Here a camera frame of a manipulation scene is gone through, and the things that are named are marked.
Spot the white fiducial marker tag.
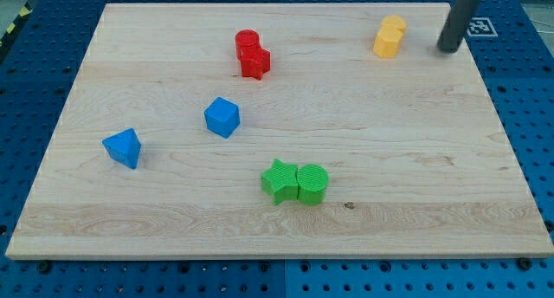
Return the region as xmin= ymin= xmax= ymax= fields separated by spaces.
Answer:
xmin=467 ymin=16 xmax=498 ymax=37

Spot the light wooden board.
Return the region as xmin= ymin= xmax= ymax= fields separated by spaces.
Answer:
xmin=6 ymin=3 xmax=553 ymax=260

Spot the red star block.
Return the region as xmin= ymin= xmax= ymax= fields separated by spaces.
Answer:
xmin=238 ymin=47 xmax=271 ymax=80

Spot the yellow hexagon block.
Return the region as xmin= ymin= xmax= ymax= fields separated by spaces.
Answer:
xmin=373 ymin=26 xmax=404 ymax=58

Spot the green star block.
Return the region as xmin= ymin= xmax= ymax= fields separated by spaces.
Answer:
xmin=261 ymin=159 xmax=299 ymax=205

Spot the blue cube block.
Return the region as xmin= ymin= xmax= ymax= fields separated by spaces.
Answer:
xmin=204 ymin=97 xmax=241 ymax=139

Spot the blue triangle block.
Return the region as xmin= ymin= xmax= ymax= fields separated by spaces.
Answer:
xmin=101 ymin=128 xmax=141 ymax=169

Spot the red cylinder block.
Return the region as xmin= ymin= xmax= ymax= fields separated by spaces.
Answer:
xmin=235 ymin=29 xmax=261 ymax=61

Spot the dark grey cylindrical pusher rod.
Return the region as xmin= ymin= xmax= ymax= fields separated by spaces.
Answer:
xmin=436 ymin=0 xmax=481 ymax=54

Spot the yellow heart block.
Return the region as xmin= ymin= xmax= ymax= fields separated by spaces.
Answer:
xmin=381 ymin=15 xmax=408 ymax=36

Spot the green cylinder block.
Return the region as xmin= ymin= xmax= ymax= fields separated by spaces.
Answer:
xmin=297 ymin=164 xmax=329 ymax=205

